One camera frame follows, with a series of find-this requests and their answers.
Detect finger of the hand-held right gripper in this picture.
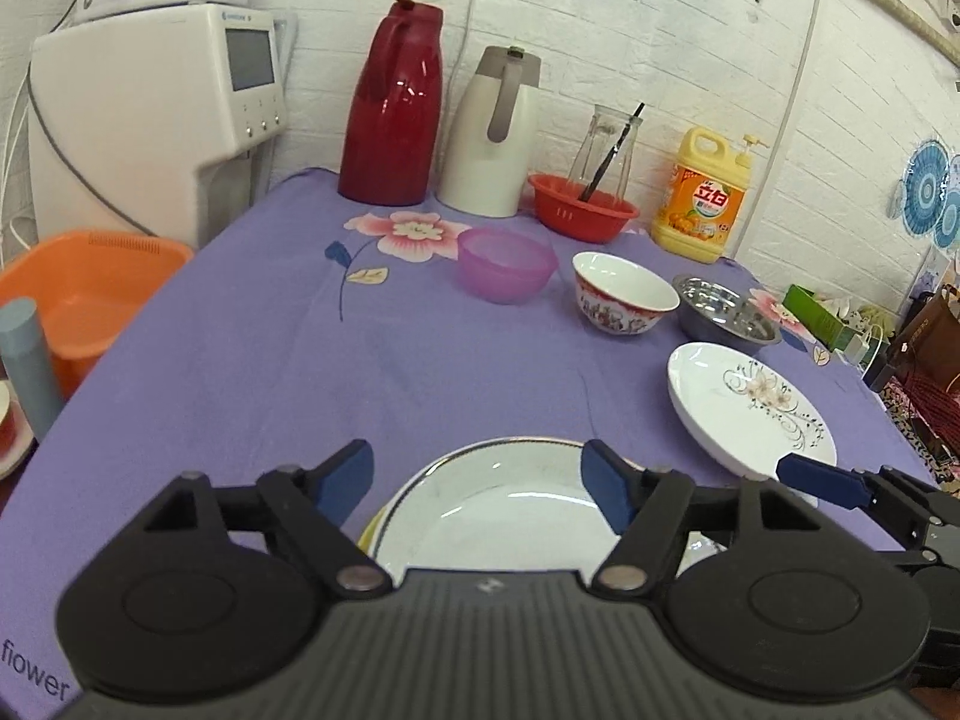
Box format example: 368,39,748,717
775,453,960,568

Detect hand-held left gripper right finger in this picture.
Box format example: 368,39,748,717
580,438,824,595

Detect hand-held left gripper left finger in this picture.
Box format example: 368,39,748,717
141,439,392,593

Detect white plate with dark rim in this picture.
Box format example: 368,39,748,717
371,435,730,590

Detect white plate with floral print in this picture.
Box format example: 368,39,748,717
667,342,839,481

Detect yellow rimmed plate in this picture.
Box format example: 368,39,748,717
357,504,391,559

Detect red patterned cloth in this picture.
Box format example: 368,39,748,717
883,373,960,484

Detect white charger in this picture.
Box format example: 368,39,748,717
841,321,892,372

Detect purple floral tablecloth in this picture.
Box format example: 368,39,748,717
0,167,940,707

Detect green box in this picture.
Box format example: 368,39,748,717
781,283,857,350

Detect red floral ceramic bowl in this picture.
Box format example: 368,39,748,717
571,250,681,337

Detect brown bag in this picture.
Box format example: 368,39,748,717
894,283,960,394

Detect stainless steel bowl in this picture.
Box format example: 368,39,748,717
671,273,784,350

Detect purple plastic bowl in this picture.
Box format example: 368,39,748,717
457,228,560,306

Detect red plastic basket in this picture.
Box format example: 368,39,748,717
526,172,641,245

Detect yellow detergent pump bottle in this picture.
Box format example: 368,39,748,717
650,127,767,266

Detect blue paper fan decoration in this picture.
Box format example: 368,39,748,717
894,138,960,250

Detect orange plastic basin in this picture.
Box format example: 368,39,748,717
0,229,195,400

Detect black stirring stick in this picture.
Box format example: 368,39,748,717
577,101,647,203

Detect clear glass pitcher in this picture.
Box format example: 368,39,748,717
567,103,647,205

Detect grey-blue cylinder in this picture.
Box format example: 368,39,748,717
0,297,65,442

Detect red and white container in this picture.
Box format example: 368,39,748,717
0,381,37,479

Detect red thermos jug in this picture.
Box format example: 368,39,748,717
337,0,446,206

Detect white water dispenser with screen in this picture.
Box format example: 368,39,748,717
25,3,301,251

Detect beige pole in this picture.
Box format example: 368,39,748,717
778,0,960,65

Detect white thermos jug grey handle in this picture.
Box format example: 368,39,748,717
437,45,542,218

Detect white wall pipe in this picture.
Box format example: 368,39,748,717
730,0,827,262

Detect white hose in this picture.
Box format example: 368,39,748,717
0,58,37,250

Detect white power cable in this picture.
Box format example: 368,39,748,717
448,0,497,100

